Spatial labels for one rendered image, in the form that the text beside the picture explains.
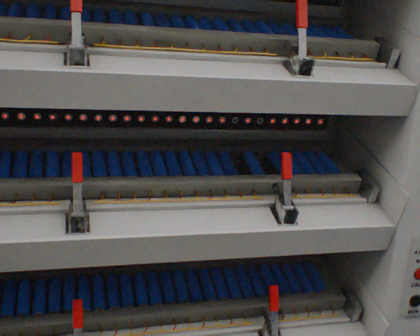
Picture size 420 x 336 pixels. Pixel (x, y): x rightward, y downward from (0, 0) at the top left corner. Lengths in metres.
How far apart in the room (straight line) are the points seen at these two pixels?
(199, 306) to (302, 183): 0.23
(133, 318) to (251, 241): 0.20
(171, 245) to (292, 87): 0.24
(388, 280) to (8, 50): 0.58
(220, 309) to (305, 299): 0.14
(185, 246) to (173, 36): 0.26
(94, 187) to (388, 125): 0.41
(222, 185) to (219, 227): 0.07
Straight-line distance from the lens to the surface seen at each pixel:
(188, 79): 0.59
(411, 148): 0.73
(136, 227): 0.63
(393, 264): 0.77
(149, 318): 0.75
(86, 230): 0.62
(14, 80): 0.58
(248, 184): 0.70
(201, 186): 0.68
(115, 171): 0.69
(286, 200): 0.68
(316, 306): 0.83
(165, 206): 0.66
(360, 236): 0.73
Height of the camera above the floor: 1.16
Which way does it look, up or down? 14 degrees down
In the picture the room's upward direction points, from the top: 3 degrees clockwise
